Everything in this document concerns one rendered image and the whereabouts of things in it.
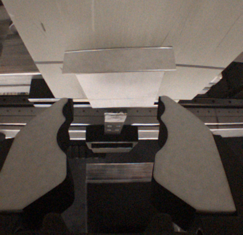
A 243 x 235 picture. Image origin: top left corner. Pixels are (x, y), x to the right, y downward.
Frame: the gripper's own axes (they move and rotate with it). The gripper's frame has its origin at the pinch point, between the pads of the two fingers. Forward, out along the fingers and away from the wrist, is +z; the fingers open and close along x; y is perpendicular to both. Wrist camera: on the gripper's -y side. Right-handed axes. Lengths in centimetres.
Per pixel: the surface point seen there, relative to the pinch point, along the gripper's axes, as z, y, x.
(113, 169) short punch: 5.3, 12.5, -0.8
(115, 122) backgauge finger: 16.5, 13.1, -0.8
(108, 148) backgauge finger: 21.6, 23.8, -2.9
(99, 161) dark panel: 41, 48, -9
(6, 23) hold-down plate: 14.8, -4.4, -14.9
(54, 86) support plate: 8.2, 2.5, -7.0
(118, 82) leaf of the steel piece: 7.6, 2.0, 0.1
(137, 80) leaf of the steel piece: 7.4, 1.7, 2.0
